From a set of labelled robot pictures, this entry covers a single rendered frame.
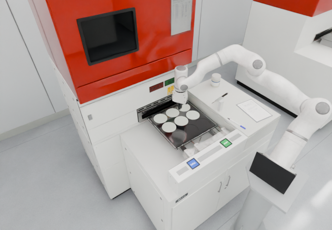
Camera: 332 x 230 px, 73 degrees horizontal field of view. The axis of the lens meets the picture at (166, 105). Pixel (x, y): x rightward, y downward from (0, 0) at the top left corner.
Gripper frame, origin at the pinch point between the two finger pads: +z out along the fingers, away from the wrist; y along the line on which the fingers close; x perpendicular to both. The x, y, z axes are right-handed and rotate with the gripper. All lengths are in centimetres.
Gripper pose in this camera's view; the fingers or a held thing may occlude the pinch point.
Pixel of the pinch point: (179, 106)
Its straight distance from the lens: 162.0
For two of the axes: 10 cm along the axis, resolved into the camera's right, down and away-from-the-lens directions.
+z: 0.1, 7.6, 6.4
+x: 4.0, -5.9, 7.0
